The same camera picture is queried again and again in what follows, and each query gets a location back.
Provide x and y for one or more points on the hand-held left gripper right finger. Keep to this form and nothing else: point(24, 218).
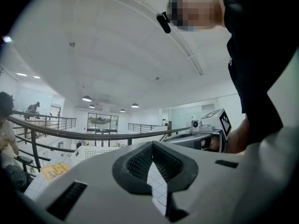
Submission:
point(222, 190)

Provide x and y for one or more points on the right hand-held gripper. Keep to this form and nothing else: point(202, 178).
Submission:
point(224, 125)

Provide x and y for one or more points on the black head camera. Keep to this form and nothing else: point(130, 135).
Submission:
point(164, 23)

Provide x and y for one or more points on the yellow book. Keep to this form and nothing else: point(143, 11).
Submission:
point(54, 170)

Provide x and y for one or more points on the person's head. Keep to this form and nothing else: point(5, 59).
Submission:
point(198, 10)

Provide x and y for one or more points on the person's black shirt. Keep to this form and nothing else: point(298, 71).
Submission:
point(257, 43)

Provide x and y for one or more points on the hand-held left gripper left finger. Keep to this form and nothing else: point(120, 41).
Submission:
point(98, 195)

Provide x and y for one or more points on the person's right forearm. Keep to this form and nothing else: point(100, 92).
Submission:
point(236, 139)

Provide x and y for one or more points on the white plastic basket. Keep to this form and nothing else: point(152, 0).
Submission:
point(93, 151)

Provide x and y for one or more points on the black office chair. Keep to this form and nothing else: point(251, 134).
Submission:
point(24, 159)

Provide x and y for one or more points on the black metal railing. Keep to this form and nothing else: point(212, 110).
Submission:
point(93, 137)

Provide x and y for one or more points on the glass door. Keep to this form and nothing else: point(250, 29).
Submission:
point(102, 122)

